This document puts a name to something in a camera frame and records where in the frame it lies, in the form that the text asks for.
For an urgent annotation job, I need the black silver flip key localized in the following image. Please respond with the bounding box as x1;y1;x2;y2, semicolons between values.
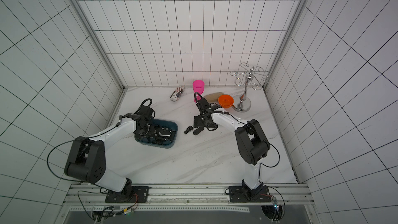
156;130;176;141

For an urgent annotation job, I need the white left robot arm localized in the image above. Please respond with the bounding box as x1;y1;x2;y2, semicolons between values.
64;104;154;196

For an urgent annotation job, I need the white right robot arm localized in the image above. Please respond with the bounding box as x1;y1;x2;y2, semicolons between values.
193;94;271;197

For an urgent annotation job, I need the black Porsche style key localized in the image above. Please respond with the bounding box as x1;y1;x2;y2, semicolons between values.
193;127;204;135

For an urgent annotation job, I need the teal storage box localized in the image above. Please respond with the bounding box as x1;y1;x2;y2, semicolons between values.
133;119;178;148

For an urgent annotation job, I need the cork oval block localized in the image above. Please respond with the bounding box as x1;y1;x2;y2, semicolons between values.
204;92;224;103

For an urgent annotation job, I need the orange plastic bowl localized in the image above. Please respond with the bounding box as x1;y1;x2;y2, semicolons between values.
218;94;234;109

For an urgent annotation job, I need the pink plastic wine glass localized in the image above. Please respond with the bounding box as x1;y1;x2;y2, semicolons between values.
193;80;205;103

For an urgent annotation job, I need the chrome glass holder stand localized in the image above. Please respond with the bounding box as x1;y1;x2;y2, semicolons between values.
230;62;270;113

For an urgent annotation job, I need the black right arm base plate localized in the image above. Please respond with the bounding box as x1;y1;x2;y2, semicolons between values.
228;185;272;203

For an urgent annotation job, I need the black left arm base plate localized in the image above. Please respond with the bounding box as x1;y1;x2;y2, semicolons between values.
105;186;150;204

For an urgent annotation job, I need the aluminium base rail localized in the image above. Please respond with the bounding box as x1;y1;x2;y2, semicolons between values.
61;184;315;216

